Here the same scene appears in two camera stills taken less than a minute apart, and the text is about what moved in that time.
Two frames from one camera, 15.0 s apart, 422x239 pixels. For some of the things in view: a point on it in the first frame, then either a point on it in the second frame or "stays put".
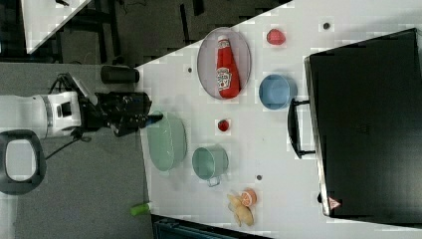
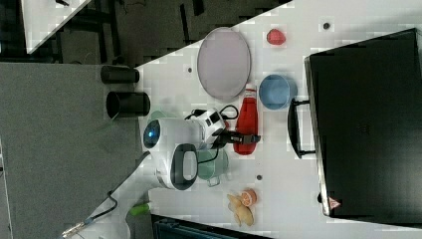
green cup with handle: [210, 162] stays put
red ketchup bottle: [228, 82] -> [247, 120]
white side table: [44, 19] stays put
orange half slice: [249, 197] stays put
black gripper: [122, 112] -> [224, 136]
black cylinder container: [119, 75] stays put
